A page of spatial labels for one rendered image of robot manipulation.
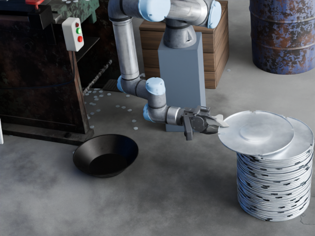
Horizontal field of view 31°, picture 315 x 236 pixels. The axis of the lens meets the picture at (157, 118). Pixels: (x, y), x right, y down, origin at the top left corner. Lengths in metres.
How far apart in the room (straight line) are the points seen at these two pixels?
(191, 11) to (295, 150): 0.68
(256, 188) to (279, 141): 0.20
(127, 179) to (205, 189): 0.35
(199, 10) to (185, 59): 0.29
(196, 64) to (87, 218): 0.83
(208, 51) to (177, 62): 0.44
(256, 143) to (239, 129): 0.11
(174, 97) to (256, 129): 0.58
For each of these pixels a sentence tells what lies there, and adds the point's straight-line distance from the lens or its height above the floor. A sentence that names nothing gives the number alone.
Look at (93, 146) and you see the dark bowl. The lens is 2.73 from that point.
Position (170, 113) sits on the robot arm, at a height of 0.34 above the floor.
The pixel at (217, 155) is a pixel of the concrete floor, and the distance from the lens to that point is 2.64.
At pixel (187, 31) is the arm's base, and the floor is 0.51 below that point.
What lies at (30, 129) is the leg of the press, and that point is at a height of 0.03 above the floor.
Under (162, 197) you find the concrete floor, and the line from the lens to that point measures 2.45.
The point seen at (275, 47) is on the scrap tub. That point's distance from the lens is 3.16.
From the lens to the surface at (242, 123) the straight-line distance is 2.30.
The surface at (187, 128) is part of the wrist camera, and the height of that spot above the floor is 0.34.
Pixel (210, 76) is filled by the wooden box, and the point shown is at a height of 0.08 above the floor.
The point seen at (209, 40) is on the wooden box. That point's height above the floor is 0.29.
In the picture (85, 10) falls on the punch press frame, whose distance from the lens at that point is 2.86.
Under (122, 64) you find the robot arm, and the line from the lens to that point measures 2.32.
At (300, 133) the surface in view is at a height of 0.31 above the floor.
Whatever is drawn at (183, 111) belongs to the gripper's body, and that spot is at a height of 0.34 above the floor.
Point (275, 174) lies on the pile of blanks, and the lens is 2.16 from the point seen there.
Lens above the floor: 1.63
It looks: 34 degrees down
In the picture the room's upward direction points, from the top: 7 degrees counter-clockwise
